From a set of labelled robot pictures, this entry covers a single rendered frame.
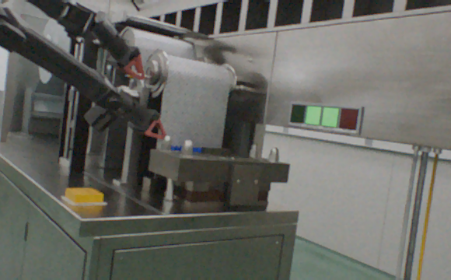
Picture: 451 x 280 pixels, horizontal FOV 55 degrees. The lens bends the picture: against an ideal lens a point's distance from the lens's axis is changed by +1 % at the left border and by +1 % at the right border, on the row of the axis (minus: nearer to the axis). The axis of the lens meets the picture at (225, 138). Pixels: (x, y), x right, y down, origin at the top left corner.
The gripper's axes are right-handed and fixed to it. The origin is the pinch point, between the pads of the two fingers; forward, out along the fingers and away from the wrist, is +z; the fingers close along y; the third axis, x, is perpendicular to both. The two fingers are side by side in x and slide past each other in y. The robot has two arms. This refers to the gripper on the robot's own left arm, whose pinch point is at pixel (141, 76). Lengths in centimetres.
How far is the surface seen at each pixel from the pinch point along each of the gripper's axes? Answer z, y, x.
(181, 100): 10.9, 8.6, 2.4
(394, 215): 261, -46, 110
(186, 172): 14.2, 29.1, -16.6
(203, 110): 18.5, 9.3, 6.0
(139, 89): 3.0, -0.8, -2.6
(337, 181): 257, -107, 122
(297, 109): 27.5, 33.3, 20.2
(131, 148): 13.4, 1.1, -17.3
